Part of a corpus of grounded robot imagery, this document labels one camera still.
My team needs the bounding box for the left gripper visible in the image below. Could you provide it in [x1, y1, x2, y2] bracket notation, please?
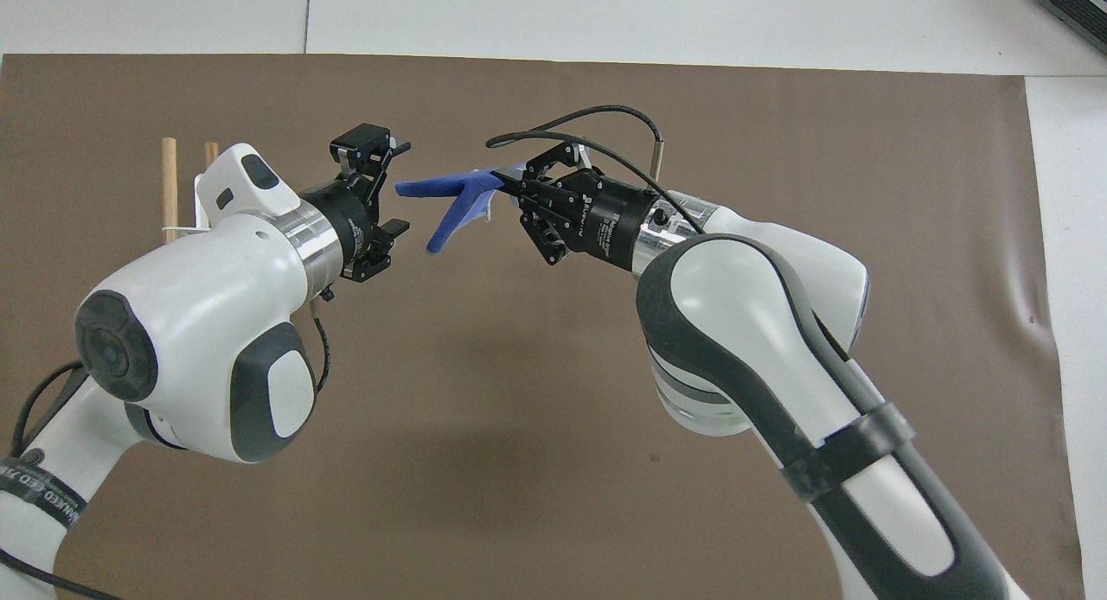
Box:
[302, 124, 413, 284]

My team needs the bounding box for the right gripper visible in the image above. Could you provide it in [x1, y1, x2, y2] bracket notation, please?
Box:
[495, 140, 664, 278]

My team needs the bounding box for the blue towel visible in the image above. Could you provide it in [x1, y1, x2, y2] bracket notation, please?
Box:
[394, 163, 528, 256]

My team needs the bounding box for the grey metal box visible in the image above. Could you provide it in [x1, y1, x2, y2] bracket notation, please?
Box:
[1038, 0, 1107, 35]

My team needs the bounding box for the black cable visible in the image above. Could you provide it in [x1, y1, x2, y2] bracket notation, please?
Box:
[0, 548, 124, 600]
[484, 105, 707, 236]
[10, 361, 89, 464]
[309, 287, 334, 395]

